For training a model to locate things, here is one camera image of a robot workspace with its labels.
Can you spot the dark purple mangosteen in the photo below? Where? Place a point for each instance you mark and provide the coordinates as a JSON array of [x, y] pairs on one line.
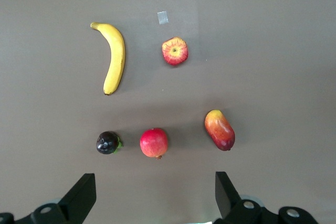
[[106, 142]]

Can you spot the small tape patch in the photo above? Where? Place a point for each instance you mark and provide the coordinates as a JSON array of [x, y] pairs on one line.
[[162, 17]]

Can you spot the yellow banana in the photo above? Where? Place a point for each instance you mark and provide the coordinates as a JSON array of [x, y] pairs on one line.
[[115, 51]]

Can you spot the red yellow mango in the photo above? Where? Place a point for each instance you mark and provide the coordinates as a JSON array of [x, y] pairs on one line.
[[219, 129]]

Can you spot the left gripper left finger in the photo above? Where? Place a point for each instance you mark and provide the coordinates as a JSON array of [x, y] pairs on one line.
[[78, 197]]

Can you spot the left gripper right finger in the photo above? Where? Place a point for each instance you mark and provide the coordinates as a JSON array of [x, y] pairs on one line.
[[228, 203]]

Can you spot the red yellow apple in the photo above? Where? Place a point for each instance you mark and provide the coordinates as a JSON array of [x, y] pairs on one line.
[[174, 51]]

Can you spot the red pomegranate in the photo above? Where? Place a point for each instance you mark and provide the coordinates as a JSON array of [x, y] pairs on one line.
[[153, 142]]

